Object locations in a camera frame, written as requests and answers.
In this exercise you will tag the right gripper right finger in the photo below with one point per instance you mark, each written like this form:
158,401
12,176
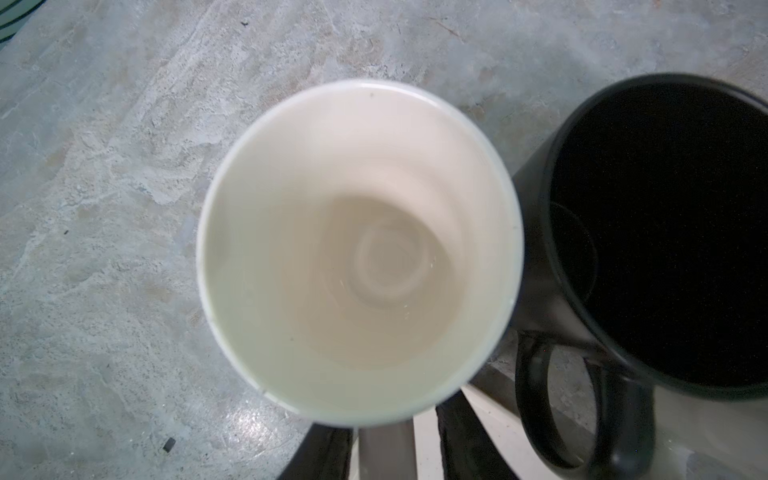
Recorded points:
467,450

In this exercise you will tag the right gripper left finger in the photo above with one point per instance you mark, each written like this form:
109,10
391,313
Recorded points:
324,453

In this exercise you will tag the pink upside-down mug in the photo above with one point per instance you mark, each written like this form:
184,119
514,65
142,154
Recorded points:
359,253

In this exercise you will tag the black mug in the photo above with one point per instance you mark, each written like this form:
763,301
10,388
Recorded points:
645,229

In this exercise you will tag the pink tray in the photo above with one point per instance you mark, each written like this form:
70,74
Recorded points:
504,428

